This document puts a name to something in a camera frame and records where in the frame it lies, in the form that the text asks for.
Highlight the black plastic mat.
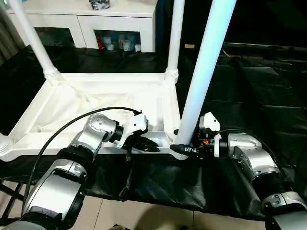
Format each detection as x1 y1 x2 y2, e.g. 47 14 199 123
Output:
0 44 307 220

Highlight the black box with gold label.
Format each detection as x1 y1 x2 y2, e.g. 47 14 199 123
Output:
183 0 212 72

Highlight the white glass-door cabinet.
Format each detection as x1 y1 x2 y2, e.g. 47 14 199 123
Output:
6 0 159 53

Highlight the dark grey bundle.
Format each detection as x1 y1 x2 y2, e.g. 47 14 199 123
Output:
88 0 112 11

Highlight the grey curtain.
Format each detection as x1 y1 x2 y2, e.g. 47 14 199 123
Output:
0 9 25 61

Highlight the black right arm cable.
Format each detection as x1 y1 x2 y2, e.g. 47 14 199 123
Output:
212 128 291 173

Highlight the black metal rail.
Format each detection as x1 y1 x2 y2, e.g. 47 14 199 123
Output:
222 42 307 54

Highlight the black metal table frame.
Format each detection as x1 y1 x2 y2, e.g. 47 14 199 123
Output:
0 178 27 219

